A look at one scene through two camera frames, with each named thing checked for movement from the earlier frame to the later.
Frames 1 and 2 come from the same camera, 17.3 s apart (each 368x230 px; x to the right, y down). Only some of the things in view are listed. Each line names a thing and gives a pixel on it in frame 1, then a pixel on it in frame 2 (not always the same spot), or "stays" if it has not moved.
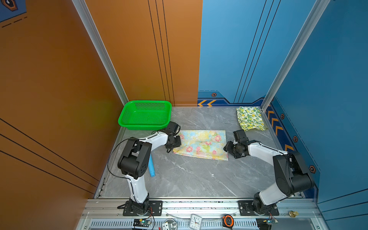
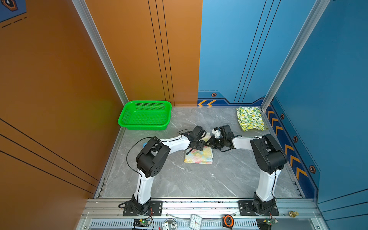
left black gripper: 179,143 -> 202,146
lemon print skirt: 250,117 stays
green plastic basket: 145,115 stays
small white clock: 195,222 stays
